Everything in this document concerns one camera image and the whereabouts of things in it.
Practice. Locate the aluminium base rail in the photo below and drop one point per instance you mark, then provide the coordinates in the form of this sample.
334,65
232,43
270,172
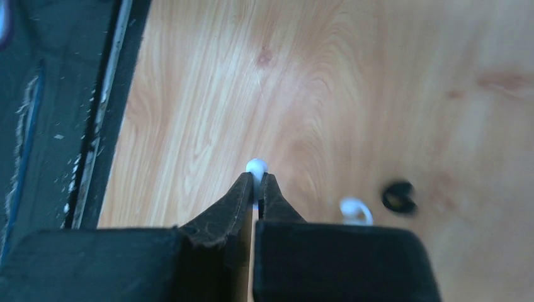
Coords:
66,72

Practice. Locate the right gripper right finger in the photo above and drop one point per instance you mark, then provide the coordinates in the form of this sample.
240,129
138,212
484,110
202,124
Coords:
296,260

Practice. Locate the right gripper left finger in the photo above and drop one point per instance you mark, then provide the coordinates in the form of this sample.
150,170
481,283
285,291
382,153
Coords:
204,260

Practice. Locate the white earbud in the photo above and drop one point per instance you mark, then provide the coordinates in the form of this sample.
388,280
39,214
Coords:
257,167
355,212

